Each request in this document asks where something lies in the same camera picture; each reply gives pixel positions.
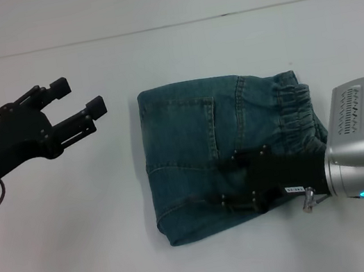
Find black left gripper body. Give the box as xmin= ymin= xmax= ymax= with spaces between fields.
xmin=0 ymin=94 xmax=70 ymax=193

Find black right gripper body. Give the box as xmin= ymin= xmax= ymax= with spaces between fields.
xmin=240 ymin=135 xmax=335 ymax=216

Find blue denim shorts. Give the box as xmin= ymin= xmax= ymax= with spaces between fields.
xmin=132 ymin=59 xmax=345 ymax=250

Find right arm metal plug cable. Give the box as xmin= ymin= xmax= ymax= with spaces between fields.
xmin=299 ymin=183 xmax=337 ymax=216

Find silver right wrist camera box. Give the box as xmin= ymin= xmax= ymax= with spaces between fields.
xmin=313 ymin=76 xmax=364 ymax=176

